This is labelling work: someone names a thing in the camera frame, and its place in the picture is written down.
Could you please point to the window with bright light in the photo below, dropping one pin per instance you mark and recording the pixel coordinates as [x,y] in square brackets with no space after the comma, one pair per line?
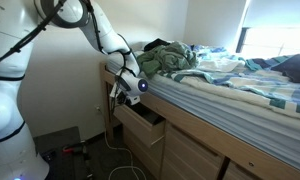
[270,28]

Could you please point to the black clothing on bed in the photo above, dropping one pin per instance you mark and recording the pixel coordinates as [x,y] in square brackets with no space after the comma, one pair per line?
[155,43]

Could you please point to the blue plaid blanket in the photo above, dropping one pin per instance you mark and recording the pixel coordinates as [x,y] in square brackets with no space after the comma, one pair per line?
[251,80]

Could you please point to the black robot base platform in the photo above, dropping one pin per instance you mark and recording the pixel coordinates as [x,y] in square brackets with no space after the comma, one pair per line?
[62,166]

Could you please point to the wooden lower left drawer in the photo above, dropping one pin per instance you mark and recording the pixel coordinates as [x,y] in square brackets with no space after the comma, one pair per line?
[150,157]

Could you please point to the light wooden drawer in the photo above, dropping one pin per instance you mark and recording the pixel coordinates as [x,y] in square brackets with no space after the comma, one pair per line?
[146,132]

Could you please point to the wooden bed frame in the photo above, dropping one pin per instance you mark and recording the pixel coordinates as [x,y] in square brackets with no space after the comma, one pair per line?
[239,160]

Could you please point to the wooden middle drawer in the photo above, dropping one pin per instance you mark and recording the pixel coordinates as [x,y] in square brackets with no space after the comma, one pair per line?
[185,159]

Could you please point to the green crumpled clothing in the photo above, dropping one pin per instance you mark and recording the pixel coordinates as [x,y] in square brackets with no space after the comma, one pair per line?
[173,57]

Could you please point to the dark navy pillow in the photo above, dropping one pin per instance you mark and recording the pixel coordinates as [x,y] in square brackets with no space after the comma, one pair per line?
[290,68]

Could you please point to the red and black tool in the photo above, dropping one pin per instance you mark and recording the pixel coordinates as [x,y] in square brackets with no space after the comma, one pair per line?
[75,149]

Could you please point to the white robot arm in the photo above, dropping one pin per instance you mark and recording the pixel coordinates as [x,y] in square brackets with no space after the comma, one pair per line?
[20,22]

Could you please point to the grey striped mattress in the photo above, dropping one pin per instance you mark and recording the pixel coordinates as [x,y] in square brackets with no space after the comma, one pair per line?
[270,131]

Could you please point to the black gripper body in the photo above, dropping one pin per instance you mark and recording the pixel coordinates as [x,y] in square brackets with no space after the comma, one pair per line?
[121,98]

